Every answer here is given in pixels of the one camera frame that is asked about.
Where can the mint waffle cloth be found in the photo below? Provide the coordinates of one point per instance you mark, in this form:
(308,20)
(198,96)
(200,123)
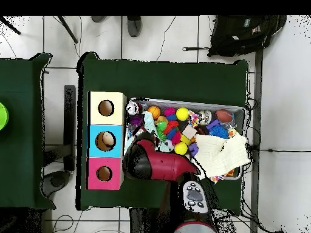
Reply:
(148,121)

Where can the crushed red soda can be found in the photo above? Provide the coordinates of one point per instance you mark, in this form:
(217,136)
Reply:
(133,108)

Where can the clear mesh bin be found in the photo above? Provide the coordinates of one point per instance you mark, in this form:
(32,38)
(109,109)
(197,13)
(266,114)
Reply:
(209,106)

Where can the lime green round object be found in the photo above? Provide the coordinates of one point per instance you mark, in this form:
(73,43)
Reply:
(3,116)

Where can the plain wooden cube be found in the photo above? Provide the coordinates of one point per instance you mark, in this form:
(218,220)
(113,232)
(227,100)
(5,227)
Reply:
(189,132)

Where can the yellow ball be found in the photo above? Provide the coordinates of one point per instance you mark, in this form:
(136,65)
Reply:
(181,148)
(182,114)

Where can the small orange basketball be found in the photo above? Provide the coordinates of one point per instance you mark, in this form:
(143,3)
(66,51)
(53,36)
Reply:
(154,112)

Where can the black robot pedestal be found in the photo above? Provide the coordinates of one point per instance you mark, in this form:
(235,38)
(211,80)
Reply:
(143,223)

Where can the black backpack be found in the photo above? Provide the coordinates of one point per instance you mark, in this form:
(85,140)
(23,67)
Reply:
(243,36)

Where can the dark green table cloth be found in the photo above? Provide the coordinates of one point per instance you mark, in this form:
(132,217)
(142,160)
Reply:
(170,80)
(19,121)

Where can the yellow plush duck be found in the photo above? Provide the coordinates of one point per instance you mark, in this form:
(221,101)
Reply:
(232,132)

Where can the blue spiky ball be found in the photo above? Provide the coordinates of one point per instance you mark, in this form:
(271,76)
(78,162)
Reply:
(218,131)

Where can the cream waffle cloth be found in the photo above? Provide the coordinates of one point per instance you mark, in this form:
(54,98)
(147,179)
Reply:
(218,150)

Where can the grey stand foot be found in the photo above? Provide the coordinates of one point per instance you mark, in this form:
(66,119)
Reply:
(56,182)

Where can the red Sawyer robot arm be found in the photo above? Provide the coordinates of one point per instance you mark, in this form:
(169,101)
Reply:
(165,165)

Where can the black tripod leg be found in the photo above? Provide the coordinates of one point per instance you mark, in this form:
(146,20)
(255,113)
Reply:
(68,30)
(11,26)

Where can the small brown football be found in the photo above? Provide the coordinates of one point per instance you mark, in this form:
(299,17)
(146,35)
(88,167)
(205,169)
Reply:
(224,116)

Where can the crushed clear plastic bottle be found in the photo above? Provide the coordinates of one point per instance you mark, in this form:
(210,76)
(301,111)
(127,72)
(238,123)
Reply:
(130,134)

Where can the black upright panel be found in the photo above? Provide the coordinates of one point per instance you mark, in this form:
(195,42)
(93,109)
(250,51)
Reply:
(69,121)

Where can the grey metal post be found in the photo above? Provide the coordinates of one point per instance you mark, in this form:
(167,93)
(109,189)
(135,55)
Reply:
(257,121)

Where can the wooden three-hole box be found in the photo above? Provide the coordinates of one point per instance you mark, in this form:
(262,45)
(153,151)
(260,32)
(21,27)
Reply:
(107,119)

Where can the person's grey shoe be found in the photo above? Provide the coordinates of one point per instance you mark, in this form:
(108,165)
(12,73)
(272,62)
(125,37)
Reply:
(134,26)
(98,19)

